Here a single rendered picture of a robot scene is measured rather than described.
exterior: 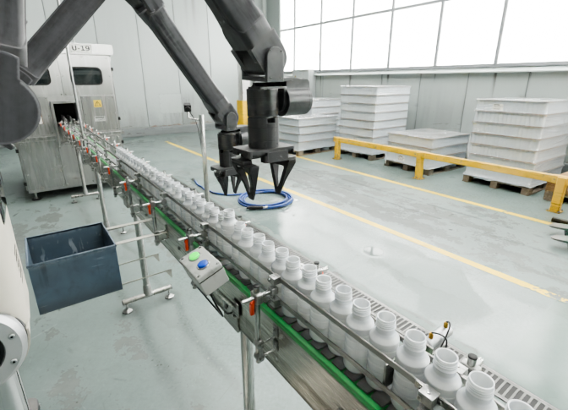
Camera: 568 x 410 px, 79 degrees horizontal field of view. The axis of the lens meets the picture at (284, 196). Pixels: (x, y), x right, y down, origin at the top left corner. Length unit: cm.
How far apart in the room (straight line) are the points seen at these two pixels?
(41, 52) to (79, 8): 13
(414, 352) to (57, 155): 557
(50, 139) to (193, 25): 756
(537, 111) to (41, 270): 587
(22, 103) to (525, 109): 602
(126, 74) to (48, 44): 1067
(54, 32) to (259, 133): 53
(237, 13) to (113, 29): 1109
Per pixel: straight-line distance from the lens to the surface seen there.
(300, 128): 780
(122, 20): 1175
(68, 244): 195
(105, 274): 170
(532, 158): 616
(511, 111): 624
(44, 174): 594
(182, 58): 103
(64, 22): 97
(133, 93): 1165
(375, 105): 749
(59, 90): 582
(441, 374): 71
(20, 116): 49
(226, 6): 59
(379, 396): 84
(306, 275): 88
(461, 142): 745
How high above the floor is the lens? 161
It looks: 18 degrees down
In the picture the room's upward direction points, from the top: straight up
